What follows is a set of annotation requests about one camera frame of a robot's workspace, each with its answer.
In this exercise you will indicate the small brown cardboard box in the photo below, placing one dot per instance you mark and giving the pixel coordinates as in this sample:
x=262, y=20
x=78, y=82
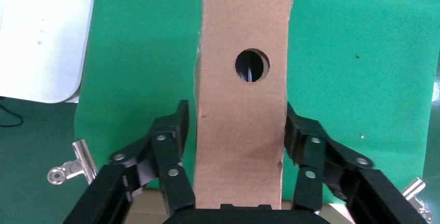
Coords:
x=240, y=129

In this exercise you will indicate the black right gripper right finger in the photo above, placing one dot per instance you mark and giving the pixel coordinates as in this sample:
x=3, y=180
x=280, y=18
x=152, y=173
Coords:
x=312, y=147

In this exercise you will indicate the large open cardboard carton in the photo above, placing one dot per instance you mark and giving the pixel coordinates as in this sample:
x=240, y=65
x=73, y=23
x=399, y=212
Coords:
x=147, y=208

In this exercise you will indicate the white robot body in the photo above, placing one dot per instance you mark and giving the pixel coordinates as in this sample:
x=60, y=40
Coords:
x=44, y=37

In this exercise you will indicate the silver binder clip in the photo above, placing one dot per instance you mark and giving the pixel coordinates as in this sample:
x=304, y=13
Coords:
x=80, y=162
x=414, y=189

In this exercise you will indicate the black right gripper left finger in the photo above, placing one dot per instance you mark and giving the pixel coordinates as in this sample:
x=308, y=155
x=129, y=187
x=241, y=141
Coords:
x=165, y=147

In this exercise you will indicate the large green tablecloth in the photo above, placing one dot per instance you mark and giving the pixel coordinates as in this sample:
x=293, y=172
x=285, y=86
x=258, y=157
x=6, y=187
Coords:
x=343, y=78

